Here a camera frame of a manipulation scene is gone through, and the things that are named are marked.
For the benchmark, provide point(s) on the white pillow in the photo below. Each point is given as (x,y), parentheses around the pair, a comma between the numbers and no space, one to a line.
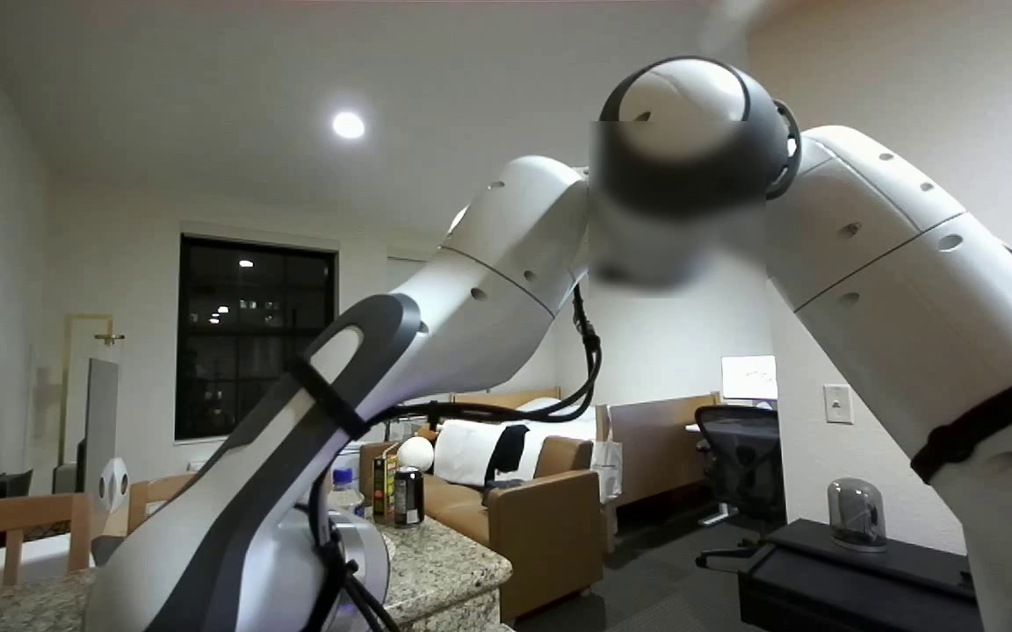
(559,425)

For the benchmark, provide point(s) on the white round lamp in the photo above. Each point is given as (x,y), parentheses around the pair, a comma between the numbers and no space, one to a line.
(417,454)

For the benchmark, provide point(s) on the dark square object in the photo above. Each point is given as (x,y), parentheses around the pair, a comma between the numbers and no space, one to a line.
(12,486)

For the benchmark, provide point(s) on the wooden chair back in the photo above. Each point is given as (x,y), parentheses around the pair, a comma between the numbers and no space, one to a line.
(8,519)

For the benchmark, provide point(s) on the small white device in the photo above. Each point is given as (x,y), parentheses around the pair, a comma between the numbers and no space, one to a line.
(113,482)

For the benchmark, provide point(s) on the white wall switch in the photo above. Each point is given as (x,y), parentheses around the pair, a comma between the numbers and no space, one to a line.
(839,404)

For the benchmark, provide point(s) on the black case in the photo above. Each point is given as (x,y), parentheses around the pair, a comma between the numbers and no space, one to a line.
(843,579)

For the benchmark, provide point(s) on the black office chair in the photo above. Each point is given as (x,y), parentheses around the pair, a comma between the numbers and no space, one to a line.
(747,459)

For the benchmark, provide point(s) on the dark window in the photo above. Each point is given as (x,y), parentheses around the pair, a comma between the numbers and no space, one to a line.
(244,328)

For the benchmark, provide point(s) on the dark jar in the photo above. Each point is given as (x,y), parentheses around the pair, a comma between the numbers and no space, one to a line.
(410,498)

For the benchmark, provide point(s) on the glass jar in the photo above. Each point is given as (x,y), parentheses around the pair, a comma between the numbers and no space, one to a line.
(856,511)

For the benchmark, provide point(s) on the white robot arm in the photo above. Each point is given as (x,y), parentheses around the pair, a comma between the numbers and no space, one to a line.
(880,283)

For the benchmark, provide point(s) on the white door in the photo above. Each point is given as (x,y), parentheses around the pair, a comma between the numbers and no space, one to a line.
(80,386)

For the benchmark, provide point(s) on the wooden dining chair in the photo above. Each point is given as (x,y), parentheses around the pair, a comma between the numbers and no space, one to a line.
(158,494)

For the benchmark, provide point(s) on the white board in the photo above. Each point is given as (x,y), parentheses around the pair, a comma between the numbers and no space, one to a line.
(751,379)

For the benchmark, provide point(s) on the brown wooden desk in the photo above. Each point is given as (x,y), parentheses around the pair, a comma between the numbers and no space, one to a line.
(657,452)

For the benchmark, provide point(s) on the round ceiling light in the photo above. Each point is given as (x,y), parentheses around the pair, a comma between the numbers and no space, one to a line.
(348,123)

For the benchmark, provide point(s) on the clear water bottle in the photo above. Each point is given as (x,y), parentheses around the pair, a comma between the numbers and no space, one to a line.
(346,467)

